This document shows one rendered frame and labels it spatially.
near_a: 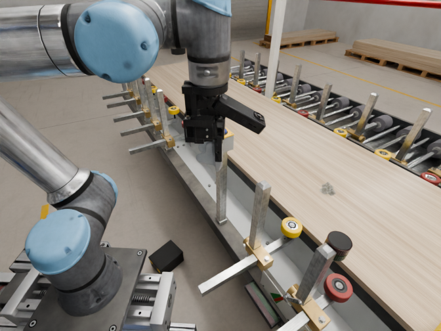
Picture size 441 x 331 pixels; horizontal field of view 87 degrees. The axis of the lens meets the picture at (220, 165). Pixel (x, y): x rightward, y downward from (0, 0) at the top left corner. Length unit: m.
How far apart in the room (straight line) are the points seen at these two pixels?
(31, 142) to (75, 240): 0.22
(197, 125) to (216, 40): 0.15
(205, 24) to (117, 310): 0.65
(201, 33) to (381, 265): 0.91
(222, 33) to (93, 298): 0.63
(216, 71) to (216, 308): 1.56
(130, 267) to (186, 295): 1.10
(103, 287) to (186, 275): 1.23
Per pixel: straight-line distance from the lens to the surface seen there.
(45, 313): 0.79
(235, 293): 1.82
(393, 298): 0.98
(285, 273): 1.21
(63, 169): 0.64
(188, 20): 0.41
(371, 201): 1.24
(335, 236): 0.70
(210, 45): 0.42
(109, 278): 0.70
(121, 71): 0.29
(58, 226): 0.60
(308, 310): 0.89
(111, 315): 0.72
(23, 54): 0.34
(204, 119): 0.47
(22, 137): 0.62
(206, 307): 1.78
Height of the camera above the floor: 1.67
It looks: 38 degrees down
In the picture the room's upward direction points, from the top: straight up
